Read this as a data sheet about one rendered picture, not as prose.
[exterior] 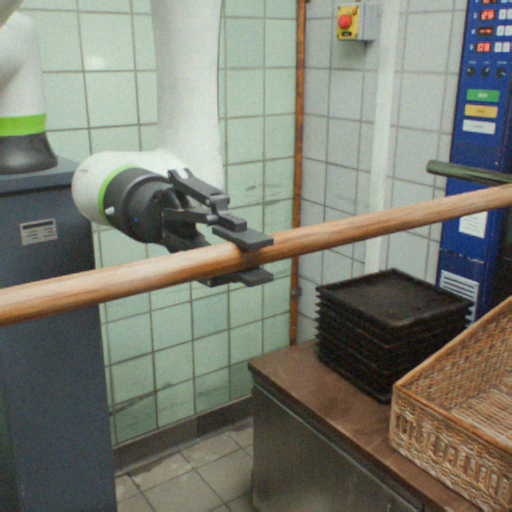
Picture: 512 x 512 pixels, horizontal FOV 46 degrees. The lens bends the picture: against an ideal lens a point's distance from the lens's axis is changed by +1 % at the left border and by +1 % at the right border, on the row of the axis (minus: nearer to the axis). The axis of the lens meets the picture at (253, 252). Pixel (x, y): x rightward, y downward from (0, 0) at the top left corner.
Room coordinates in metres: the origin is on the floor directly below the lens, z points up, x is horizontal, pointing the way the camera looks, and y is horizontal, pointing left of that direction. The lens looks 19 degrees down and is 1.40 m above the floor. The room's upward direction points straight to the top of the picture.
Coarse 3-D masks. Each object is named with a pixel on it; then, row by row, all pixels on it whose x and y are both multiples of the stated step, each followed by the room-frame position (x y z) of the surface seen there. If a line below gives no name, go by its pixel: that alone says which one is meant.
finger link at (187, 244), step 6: (162, 234) 0.67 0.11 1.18; (168, 234) 0.66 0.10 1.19; (174, 234) 0.66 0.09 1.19; (198, 234) 0.67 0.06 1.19; (168, 240) 0.66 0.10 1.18; (174, 240) 0.66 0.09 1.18; (180, 240) 0.65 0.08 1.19; (186, 240) 0.65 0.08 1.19; (192, 240) 0.65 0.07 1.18; (198, 240) 0.65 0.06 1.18; (204, 240) 0.65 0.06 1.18; (180, 246) 0.65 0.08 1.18; (186, 246) 0.64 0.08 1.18; (192, 246) 0.63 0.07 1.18; (198, 246) 0.63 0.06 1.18; (204, 246) 0.64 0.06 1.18
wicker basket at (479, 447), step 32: (480, 320) 1.23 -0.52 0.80; (448, 352) 1.17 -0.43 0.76; (480, 352) 1.24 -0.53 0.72; (448, 384) 1.18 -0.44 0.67; (480, 384) 1.26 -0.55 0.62; (416, 416) 1.03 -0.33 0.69; (448, 416) 0.97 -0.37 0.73; (480, 416) 1.18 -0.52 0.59; (416, 448) 1.02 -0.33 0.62; (448, 448) 0.96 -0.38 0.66; (480, 448) 0.91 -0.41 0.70; (448, 480) 0.96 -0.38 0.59; (480, 480) 0.96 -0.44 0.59
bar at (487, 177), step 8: (432, 160) 1.21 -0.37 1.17; (432, 168) 1.20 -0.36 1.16; (440, 168) 1.18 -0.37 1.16; (448, 168) 1.17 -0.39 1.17; (456, 168) 1.15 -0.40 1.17; (464, 168) 1.14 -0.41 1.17; (472, 168) 1.13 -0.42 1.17; (480, 168) 1.12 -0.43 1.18; (448, 176) 1.17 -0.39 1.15; (456, 176) 1.15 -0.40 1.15; (464, 176) 1.13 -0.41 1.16; (472, 176) 1.12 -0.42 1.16; (480, 176) 1.11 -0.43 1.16; (488, 176) 1.09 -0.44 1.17; (496, 176) 1.08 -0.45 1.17; (504, 176) 1.07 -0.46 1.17; (480, 184) 1.11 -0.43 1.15; (488, 184) 1.09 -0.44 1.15; (496, 184) 1.08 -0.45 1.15; (504, 184) 1.06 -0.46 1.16
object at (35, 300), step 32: (480, 192) 0.77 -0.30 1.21; (320, 224) 0.62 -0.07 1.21; (352, 224) 0.64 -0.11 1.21; (384, 224) 0.66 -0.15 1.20; (416, 224) 0.69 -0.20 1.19; (160, 256) 0.52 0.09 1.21; (192, 256) 0.52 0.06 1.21; (224, 256) 0.54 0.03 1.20; (256, 256) 0.56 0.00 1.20; (288, 256) 0.58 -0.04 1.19; (32, 288) 0.44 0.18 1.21; (64, 288) 0.45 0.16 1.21; (96, 288) 0.47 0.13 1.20; (128, 288) 0.48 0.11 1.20; (160, 288) 0.50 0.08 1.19; (0, 320) 0.42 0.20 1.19
